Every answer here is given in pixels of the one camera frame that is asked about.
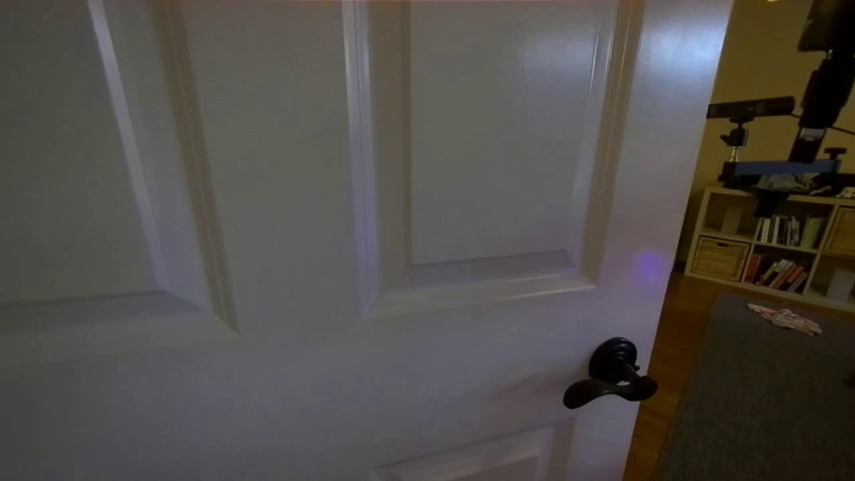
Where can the grey rug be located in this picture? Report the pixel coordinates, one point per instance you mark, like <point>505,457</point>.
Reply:
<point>761,401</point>

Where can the pink patterned cloth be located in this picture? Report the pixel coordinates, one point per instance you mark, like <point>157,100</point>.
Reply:
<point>788,319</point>

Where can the white panelled door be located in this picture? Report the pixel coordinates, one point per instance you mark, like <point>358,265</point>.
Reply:
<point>294,200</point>

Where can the white cube shelf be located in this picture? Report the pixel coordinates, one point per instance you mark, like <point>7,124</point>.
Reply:
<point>725,234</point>

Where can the row of books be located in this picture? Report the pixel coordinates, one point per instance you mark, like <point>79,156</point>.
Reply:
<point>778,274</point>
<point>781,231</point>

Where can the wicker basket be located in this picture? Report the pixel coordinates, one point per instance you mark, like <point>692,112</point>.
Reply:
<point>719,259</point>
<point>843,232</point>

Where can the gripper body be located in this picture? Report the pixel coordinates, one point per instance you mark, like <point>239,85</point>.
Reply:
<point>831,23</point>

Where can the camera on mount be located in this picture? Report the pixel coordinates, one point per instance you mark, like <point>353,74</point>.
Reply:
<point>751,108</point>

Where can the white container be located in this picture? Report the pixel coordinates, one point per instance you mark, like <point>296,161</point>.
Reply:
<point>840,284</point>

